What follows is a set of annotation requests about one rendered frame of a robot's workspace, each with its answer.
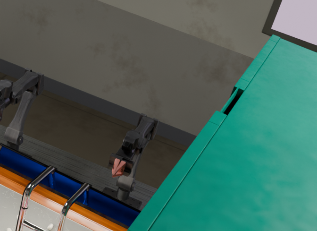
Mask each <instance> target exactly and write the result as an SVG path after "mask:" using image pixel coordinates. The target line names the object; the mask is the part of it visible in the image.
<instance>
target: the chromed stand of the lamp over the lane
mask: <svg viewBox="0 0 317 231"><path fill-rule="evenodd" d="M55 169H56V170H57V168H56V167H54V166H52V165H49V167H47V168H46V169H45V170H43V171H42V172H41V173H40V174H39V175H38V176H36V177H35V178H34V179H33V180H32V181H31V182H29V183H28V184H27V186H26V188H25V189H24V192H23V196H22V201H21V206H20V210H19V215H18V220H17V225H16V230H15V231H23V229H24V226H25V227H27V228H29V229H31V230H33V231H46V230H44V229H42V228H40V227H38V226H36V225H34V224H32V223H30V222H28V221H26V220H25V219H26V214H27V210H28V207H29V206H28V205H29V201H30V196H31V193H32V191H33V190H34V188H35V187H37V186H38V185H39V184H40V183H41V182H42V181H43V180H44V179H46V178H47V177H48V176H49V175H50V174H51V173H52V174H54V172H55ZM89 186H90V187H92V185H91V184H89V183H87V182H84V184H82V185H81V187H80V188H79V189H78V190H77V191H76V192H75V193H74V194H73V195H72V196H71V197H70V198H69V199H68V200H67V201H66V203H65V204H64V206H63V208H62V210H61V213H60V217H59V220H58V225H57V229H56V231H63V229H64V225H65V221H66V217H67V213H68V211H69V209H70V207H71V206H72V205H73V204H74V203H75V202H76V201H77V200H78V199H79V197H80V196H81V195H82V194H83V193H84V192H85V191H89V189H90V187H89Z"/></svg>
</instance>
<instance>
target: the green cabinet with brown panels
mask: <svg viewBox="0 0 317 231"><path fill-rule="evenodd" d="M127 231H317V52H314V51H311V50H309V49H306V48H304V47H301V46H299V45H296V44H294V43H291V42H289V41H286V40H284V39H281V38H280V37H279V36H276V35H274V34H273V35H272V36H271V37H270V39H269V40H268V41H267V43H266V44H265V45H264V47H263V48H262V49H261V51H260V52H259V53H258V55H257V56H256V58H255V59H254V60H253V62H252V63H251V64H250V65H249V67H248V68H247V69H246V71H245V72H244V74H243V75H242V76H241V78H240V79H239V80H238V82H237V83H236V84H235V86H234V88H233V90H232V93H231V96H230V98H229V100H228V101H227V102H226V104H225V105H224V107H223V108H222V110H221V111H220V112H219V111H215V113H214V114H213V115H212V117H211V118H210V119H209V121H208V122H207V124H206V125H205V126H204V128H203V129H202V130H201V132H200V133H199V134H198V135H197V137H196V138H195V139H194V141H193V142H192V143H191V145H190V146H189V148H188V149H187V150H186V152H185V153H184V154H183V156H182V157H181V158H180V160H179V161H178V162H177V164H176V165H175V166H174V168H173V169H172V171H171V172H170V173H169V174H168V176H167V177H166V178H165V180H164V181H163V182H162V184H161V185H160V187H159V188H158V189H157V191H156V192H155V193H154V195H153V196H152V197H151V199H150V200H149V201H148V203H147V204H146V206H145V207H144V208H143V209H142V211H141V212H140V213H139V215H138V216H137V217H136V219H135V220H134V222H133V223H132V224H131V226H130V227H129V228H128V230H127Z"/></svg>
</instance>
